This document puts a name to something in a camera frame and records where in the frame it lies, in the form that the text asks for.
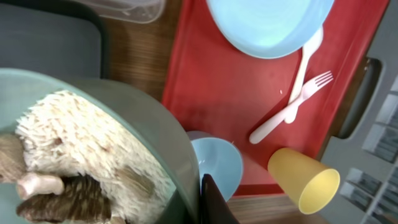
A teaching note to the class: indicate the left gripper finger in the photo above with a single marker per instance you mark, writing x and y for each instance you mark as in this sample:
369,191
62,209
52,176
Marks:
214,209

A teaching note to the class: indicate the yellow plastic cup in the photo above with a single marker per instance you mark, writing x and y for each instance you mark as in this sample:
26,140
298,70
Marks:
310,184

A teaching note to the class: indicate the leftover rice and food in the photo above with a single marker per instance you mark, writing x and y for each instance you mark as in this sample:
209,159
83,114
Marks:
72,162

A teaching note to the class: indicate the green bowl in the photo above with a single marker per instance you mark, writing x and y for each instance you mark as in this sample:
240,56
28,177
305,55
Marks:
141,114

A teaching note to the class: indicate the grey dishwasher rack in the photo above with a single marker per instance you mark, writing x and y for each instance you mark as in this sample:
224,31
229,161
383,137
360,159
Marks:
365,150

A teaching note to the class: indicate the clear plastic waste bin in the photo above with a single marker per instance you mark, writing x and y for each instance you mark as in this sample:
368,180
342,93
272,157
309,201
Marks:
137,11

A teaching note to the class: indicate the black waste tray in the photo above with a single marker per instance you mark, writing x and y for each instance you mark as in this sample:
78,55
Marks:
54,37

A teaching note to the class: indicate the light blue bowl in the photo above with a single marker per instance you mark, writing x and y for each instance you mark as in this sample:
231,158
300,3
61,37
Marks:
219,158

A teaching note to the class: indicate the red serving tray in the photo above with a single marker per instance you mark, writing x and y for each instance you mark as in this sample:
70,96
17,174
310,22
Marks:
213,87

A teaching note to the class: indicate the white plastic spoon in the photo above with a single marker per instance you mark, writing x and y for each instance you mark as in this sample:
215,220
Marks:
308,49

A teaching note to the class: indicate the white plastic fork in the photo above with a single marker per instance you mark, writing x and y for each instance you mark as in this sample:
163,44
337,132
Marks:
308,89

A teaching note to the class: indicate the light blue plate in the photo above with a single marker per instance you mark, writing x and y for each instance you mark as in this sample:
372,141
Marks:
269,28

